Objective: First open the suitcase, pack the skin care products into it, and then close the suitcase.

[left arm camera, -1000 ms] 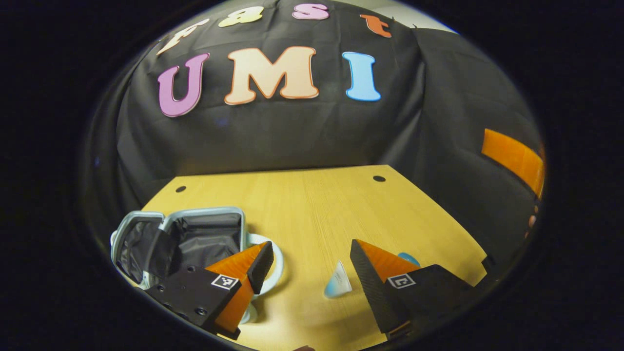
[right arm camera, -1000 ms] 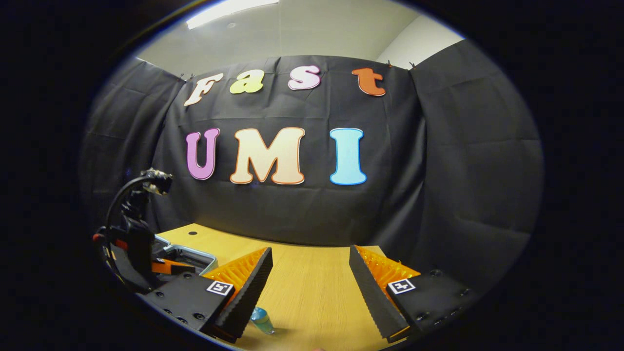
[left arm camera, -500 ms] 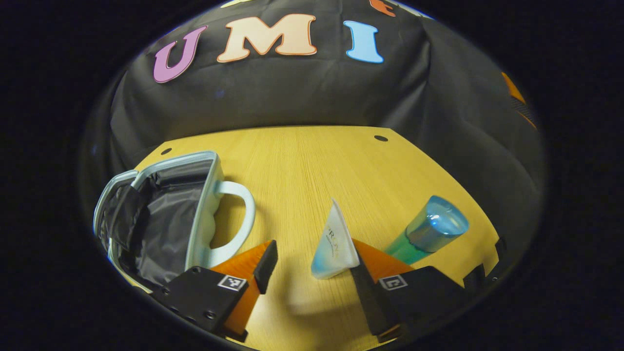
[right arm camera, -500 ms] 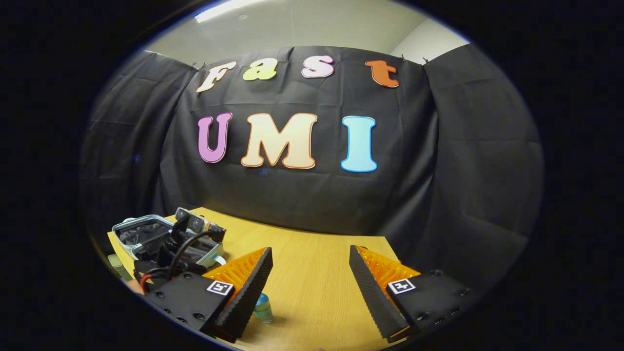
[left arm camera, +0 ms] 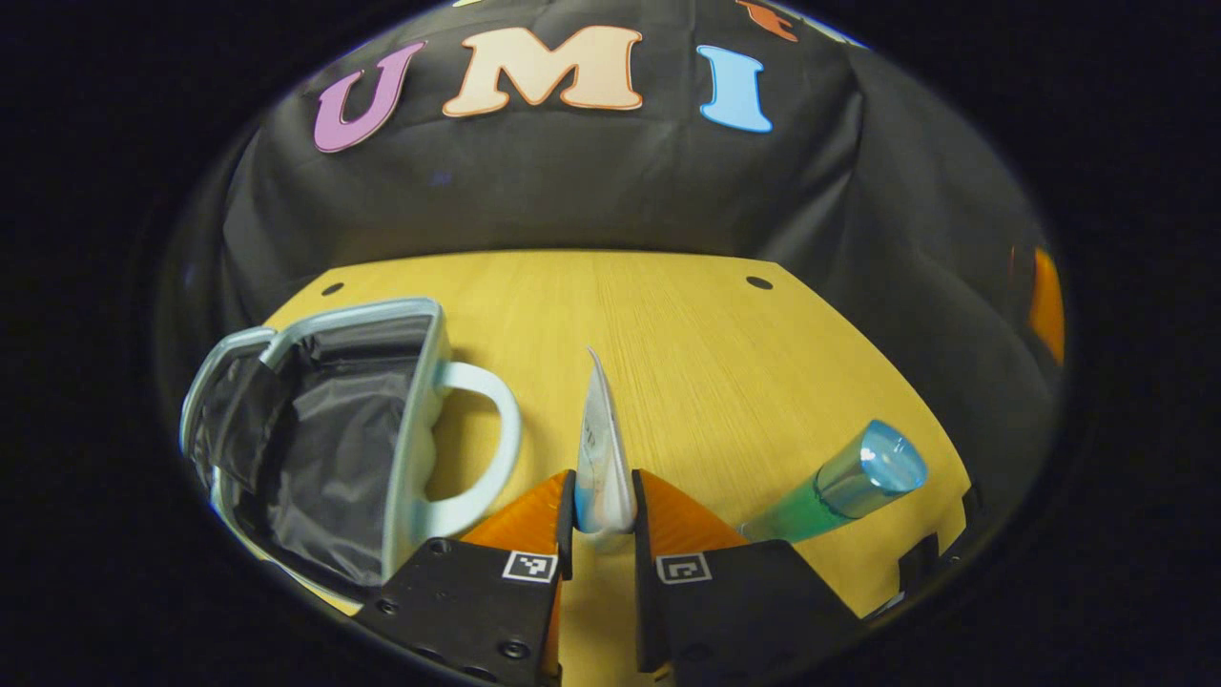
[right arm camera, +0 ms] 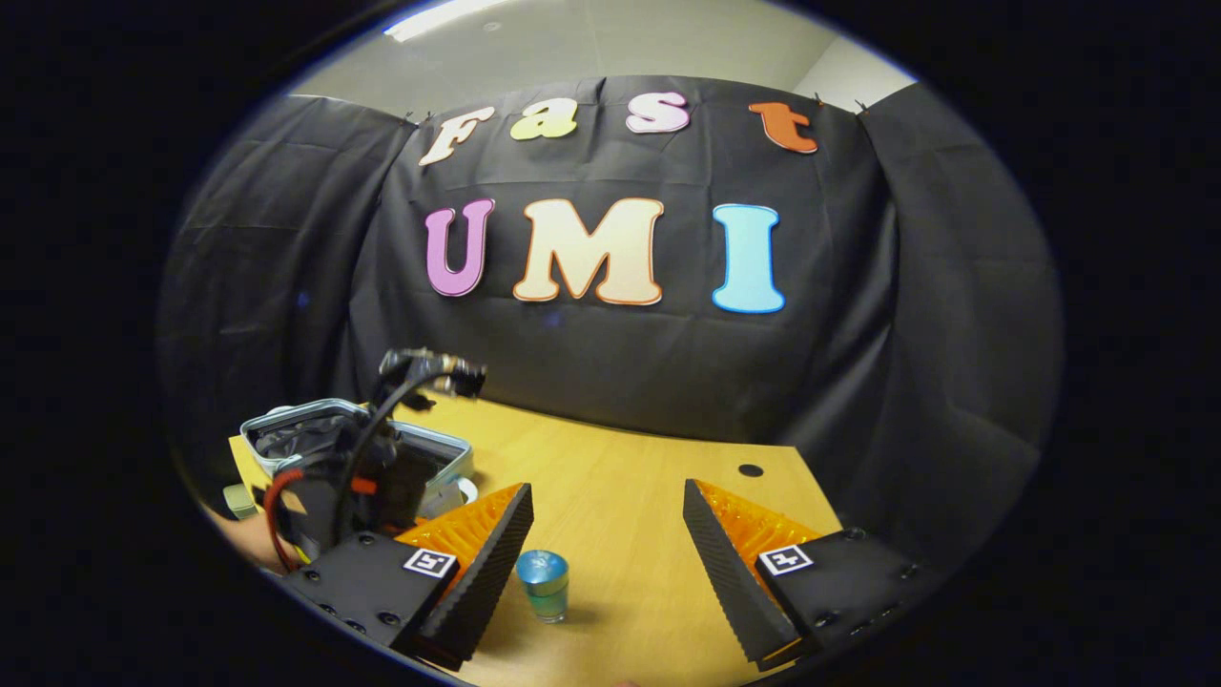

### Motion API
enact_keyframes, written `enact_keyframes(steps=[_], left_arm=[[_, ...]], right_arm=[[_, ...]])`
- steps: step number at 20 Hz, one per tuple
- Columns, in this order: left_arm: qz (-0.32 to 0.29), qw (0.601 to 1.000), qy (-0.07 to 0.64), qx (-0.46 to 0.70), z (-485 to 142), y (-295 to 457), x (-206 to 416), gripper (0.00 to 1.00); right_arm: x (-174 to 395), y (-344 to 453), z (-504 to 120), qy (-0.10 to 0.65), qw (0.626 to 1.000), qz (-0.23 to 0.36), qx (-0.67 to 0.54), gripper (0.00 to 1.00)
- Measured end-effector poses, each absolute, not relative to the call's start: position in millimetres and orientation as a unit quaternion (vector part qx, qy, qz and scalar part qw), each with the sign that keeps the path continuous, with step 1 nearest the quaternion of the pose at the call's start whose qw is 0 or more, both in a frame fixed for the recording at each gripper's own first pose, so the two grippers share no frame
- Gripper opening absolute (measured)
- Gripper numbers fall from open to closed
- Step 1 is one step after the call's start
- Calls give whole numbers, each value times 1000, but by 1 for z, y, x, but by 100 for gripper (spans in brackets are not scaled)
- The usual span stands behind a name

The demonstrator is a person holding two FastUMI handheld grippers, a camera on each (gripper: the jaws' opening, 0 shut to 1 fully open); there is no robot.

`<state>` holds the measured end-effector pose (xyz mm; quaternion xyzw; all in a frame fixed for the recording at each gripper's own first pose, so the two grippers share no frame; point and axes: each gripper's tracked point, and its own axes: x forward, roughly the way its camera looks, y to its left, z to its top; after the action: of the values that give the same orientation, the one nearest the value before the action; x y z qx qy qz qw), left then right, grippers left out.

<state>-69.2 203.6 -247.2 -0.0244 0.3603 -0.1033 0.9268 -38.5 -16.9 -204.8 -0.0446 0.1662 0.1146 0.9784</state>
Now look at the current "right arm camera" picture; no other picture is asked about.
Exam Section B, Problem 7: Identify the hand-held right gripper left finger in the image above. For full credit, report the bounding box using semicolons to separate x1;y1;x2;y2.
281;482;537;674

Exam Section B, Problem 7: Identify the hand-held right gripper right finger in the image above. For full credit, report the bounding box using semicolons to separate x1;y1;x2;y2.
683;479;955;672

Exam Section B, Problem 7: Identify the blue skin care jar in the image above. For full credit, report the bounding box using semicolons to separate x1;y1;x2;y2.
515;549;571;625

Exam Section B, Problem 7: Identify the light blue suitcase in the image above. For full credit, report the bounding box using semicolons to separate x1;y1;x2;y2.
238;398;478;521

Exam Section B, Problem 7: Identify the black backdrop cloth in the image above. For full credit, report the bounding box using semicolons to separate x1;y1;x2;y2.
157;74;1065;573

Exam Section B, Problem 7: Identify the black cable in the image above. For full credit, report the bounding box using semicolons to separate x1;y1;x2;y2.
329;367;449;550

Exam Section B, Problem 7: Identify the red cable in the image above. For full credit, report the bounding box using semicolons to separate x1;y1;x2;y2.
264;466;383;573

